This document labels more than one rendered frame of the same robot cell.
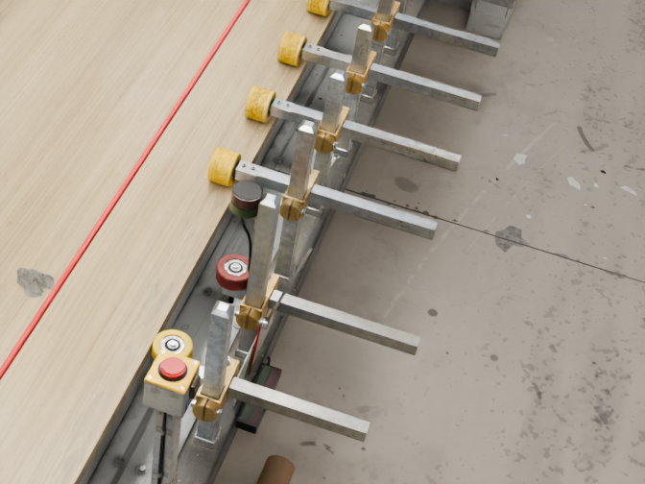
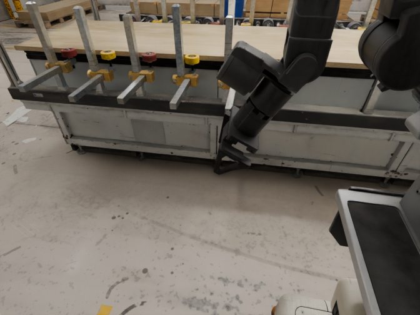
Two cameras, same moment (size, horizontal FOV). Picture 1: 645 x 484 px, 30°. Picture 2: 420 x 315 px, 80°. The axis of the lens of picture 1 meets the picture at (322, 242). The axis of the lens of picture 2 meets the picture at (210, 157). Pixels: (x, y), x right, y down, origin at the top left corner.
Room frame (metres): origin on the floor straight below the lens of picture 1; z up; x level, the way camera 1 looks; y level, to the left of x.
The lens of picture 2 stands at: (0.39, -0.99, 1.34)
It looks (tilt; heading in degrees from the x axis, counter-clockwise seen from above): 39 degrees down; 90
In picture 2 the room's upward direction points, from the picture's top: straight up
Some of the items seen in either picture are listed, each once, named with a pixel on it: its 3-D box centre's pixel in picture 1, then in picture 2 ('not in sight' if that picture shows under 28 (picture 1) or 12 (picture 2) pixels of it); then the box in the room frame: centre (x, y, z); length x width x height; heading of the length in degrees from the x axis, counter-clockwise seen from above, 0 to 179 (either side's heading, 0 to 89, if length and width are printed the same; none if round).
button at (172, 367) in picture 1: (173, 369); not in sight; (1.21, 0.20, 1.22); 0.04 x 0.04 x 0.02
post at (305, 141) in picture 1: (294, 206); not in sight; (1.96, 0.08, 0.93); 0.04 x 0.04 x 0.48; 81
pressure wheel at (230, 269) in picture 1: (233, 283); not in sight; (1.76, 0.17, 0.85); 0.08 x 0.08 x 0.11
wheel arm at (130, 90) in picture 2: not in sight; (138, 83); (0.01, 0.29, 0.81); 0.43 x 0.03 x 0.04; 81
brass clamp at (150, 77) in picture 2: not in sight; (141, 75); (0.01, 0.39, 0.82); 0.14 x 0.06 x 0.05; 171
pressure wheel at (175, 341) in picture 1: (171, 361); not in sight; (1.52, 0.25, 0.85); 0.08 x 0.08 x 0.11
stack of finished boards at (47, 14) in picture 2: not in sight; (62, 7); (-3.62, 6.80, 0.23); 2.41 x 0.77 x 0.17; 83
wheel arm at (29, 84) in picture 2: not in sight; (50, 73); (-0.49, 0.37, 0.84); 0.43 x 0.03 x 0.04; 81
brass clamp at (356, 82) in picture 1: (358, 71); not in sight; (2.48, -0.01, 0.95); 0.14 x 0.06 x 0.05; 171
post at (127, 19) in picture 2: not in sight; (135, 64); (-0.02, 0.39, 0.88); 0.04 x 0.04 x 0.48; 81
